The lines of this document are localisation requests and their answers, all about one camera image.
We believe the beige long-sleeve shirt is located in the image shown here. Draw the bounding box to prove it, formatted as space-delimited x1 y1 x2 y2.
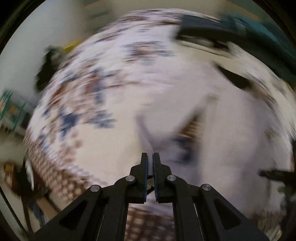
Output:
137 64 295 217

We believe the dark folded clothes stack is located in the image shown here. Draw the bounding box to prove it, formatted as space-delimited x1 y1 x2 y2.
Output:
176 15 246 57

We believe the floral bed blanket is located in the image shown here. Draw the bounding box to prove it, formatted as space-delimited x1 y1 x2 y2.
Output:
24 9 295 240

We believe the teal folded quilt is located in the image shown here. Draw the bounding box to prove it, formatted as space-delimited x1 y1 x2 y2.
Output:
221 15 295 86

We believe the teal storage shelf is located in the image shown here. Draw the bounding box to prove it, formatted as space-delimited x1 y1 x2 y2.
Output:
1 89 27 131

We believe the yellow box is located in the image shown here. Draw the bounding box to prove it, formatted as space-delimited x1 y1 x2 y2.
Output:
63 40 82 53

